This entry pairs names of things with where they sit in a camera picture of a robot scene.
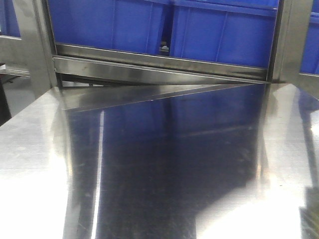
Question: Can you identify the large blue bin left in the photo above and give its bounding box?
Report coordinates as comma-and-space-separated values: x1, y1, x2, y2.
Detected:
48, 0, 171, 55

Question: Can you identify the large blue bin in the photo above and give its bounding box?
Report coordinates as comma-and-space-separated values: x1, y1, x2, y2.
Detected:
48, 0, 171, 55
169, 0, 277, 68

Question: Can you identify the stainless steel workstation rack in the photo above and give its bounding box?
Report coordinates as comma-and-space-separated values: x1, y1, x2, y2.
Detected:
0, 0, 319, 113

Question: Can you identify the large blue bin right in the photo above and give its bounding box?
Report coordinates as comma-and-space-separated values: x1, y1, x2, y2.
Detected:
169, 0, 277, 68

